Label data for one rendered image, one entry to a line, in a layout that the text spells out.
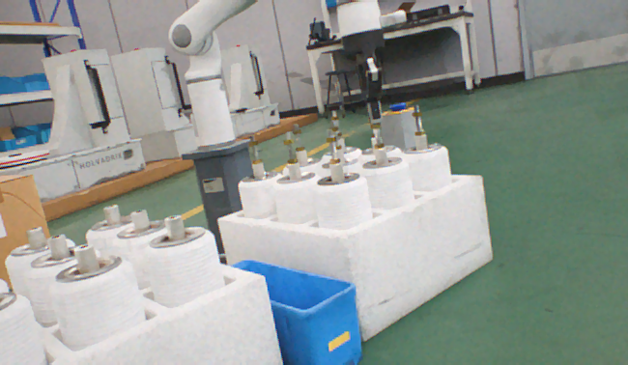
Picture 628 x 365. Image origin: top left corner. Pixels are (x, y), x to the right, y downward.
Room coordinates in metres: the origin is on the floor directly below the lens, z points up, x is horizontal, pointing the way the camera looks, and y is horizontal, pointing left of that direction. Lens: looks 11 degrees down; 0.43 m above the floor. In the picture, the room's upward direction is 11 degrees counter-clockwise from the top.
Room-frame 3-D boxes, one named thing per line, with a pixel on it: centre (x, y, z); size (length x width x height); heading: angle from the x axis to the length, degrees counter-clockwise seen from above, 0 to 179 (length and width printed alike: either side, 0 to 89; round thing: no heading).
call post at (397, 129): (1.34, -0.24, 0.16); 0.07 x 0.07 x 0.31; 39
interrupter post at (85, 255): (0.65, 0.29, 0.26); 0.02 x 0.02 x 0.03
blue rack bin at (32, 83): (6.12, 2.85, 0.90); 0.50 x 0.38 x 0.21; 63
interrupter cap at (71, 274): (0.65, 0.29, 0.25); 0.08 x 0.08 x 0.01
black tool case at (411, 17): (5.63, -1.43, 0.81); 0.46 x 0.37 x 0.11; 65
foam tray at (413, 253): (1.09, -0.06, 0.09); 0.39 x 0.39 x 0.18; 39
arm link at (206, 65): (1.45, 0.23, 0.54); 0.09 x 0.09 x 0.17; 68
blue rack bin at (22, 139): (5.72, 3.01, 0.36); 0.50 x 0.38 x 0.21; 66
